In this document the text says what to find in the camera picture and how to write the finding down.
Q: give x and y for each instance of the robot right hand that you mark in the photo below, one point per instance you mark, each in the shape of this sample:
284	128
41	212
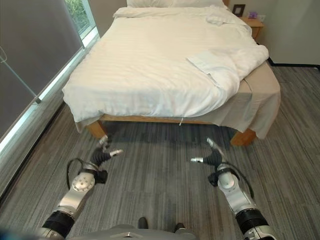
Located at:
214	157

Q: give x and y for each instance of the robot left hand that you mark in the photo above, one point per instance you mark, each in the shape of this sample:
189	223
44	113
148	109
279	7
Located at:
100	157

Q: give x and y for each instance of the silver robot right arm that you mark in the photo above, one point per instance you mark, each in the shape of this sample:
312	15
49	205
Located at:
237	195

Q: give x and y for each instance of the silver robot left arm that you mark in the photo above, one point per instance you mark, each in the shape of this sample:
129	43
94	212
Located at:
75	190

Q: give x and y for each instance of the beige bed sheet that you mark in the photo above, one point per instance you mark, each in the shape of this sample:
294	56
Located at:
260	100

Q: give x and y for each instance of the dark robot right foot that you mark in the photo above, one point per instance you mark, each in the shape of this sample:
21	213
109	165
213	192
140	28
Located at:
179	227

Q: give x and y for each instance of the dark robot foot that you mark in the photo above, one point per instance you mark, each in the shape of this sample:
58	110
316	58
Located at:
179	227
142	223

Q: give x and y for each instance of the dark robot left foot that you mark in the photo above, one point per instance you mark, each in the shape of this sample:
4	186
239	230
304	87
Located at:
142	223

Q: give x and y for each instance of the silver robot torso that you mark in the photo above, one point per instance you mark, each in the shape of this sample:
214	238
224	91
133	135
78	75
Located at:
130	233

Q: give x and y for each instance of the white striped duvet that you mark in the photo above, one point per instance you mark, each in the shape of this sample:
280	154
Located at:
160	62

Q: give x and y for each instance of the grey roller blind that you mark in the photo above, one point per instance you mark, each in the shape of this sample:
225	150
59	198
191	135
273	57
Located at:
32	50

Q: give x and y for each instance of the wooden nightstand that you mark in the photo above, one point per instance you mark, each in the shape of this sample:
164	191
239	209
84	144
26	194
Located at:
255	25

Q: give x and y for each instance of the purple small object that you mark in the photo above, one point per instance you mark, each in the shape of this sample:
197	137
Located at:
253	15

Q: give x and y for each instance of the white pillow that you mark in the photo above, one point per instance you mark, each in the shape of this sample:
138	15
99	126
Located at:
175	3

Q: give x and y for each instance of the wooden bed frame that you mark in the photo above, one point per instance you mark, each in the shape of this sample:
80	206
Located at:
100	126

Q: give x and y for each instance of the window with white frame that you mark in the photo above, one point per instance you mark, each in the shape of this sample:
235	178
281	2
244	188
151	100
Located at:
80	17

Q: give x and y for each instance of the white wall socket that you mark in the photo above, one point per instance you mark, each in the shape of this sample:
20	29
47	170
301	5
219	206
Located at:
262	17

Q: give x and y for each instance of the dark picture frame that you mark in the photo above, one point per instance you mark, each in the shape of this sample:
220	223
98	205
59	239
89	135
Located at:
237	10

